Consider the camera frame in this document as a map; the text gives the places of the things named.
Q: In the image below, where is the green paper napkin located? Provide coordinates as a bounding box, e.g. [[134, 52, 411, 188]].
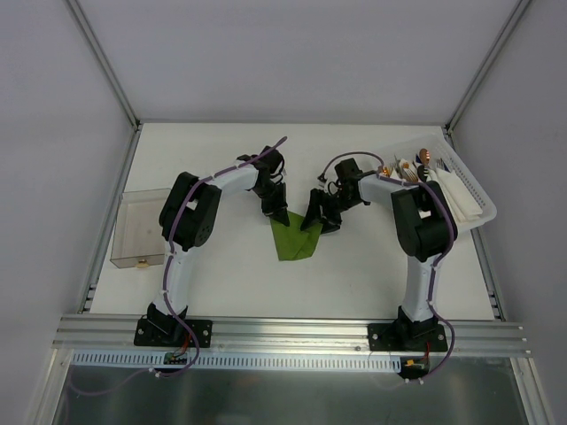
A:
[[270, 212, 322, 261]]

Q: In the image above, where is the clear smoked plastic box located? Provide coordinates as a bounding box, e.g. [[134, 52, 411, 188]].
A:
[[110, 189, 170, 269]]

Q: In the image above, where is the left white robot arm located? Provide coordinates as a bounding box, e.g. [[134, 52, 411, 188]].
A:
[[146, 146, 290, 345]]

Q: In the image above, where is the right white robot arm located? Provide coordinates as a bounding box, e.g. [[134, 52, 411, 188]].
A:
[[301, 158, 458, 351]]

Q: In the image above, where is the white rolled napkin bundle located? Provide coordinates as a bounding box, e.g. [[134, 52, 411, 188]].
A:
[[430, 168, 482, 223]]

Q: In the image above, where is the copper fork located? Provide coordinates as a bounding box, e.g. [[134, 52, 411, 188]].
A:
[[404, 167, 419, 182]]

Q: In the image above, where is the copper spoon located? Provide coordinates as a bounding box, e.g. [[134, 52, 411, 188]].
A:
[[418, 148, 431, 170]]

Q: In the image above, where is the white plastic basket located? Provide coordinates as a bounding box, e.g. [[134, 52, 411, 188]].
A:
[[378, 134, 497, 231]]

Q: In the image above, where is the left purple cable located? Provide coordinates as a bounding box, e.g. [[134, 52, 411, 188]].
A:
[[162, 135, 289, 377]]

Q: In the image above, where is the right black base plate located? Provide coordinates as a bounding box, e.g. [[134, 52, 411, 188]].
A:
[[367, 322, 448, 352]]

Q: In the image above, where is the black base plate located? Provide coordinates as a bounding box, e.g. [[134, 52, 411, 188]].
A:
[[133, 317, 214, 348], [367, 322, 448, 352]]

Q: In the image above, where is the white slotted cable duct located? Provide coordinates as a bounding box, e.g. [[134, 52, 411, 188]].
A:
[[71, 350, 401, 374]]

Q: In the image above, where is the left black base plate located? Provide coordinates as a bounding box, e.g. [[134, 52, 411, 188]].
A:
[[133, 317, 214, 348]]

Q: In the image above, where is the left frame post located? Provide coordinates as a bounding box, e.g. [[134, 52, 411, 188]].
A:
[[64, 0, 140, 128]]

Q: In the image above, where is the frame post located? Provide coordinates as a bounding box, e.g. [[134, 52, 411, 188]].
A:
[[64, 0, 140, 128], [445, 0, 533, 135]]

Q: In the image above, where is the aluminium rail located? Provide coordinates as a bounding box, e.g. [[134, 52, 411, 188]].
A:
[[51, 314, 532, 358]]

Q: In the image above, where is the right frame post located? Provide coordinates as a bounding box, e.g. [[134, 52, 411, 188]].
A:
[[445, 0, 533, 135]]

